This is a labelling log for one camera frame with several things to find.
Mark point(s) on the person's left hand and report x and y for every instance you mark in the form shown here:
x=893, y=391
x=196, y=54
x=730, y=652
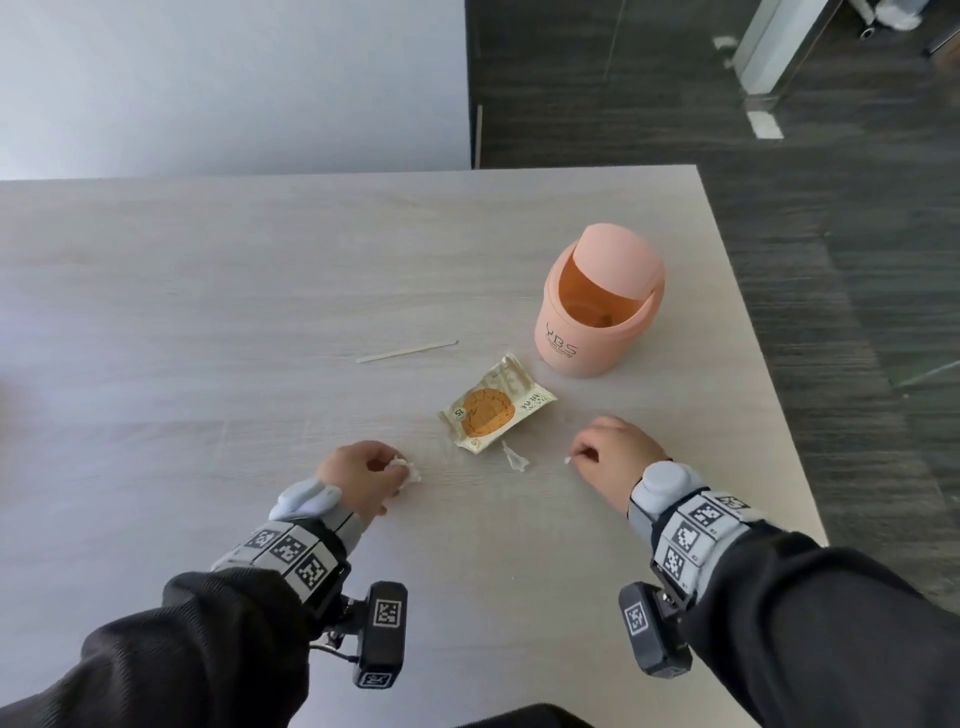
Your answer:
x=352, y=472

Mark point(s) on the person's right hand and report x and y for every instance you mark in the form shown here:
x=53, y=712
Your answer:
x=622, y=457

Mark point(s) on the person's left fingers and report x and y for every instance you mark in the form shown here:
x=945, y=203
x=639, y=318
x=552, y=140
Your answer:
x=381, y=463

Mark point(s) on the person's right fingers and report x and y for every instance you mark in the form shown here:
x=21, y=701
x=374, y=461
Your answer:
x=586, y=455

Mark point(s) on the white paper scrap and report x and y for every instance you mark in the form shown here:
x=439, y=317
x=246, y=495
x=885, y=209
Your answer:
x=405, y=471

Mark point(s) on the person's left forearm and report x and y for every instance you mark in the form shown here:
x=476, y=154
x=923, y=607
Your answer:
x=187, y=645

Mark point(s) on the person's right forearm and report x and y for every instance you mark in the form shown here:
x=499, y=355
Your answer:
x=810, y=637

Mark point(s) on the torn clear wrapper scrap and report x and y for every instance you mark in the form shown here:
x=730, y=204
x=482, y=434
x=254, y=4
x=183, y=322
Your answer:
x=514, y=456

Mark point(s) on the cookie packet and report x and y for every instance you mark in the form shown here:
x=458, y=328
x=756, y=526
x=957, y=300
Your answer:
x=491, y=409

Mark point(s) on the grey left wrist marker band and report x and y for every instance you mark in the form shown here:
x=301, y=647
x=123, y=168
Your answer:
x=300, y=544

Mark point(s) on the grey wrist marker band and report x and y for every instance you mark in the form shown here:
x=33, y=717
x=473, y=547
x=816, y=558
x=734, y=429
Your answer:
x=300, y=544
x=686, y=525

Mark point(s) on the thin wooden stick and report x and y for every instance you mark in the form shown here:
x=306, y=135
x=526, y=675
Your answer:
x=409, y=351

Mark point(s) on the grey right wrist marker band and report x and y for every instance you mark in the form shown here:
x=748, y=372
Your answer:
x=686, y=525

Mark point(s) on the pink desktop trash bin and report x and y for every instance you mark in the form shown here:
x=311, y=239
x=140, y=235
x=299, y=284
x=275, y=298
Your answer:
x=592, y=322

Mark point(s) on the white object with wheel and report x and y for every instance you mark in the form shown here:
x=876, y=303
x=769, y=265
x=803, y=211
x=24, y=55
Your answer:
x=889, y=13

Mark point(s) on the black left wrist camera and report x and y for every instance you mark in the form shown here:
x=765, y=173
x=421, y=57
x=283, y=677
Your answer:
x=381, y=637

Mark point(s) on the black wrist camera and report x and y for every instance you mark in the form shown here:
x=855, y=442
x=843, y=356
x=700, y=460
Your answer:
x=381, y=637
x=651, y=630

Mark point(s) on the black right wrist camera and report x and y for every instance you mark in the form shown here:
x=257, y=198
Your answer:
x=651, y=630

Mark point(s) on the metal door frame post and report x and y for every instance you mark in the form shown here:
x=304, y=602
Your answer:
x=780, y=41

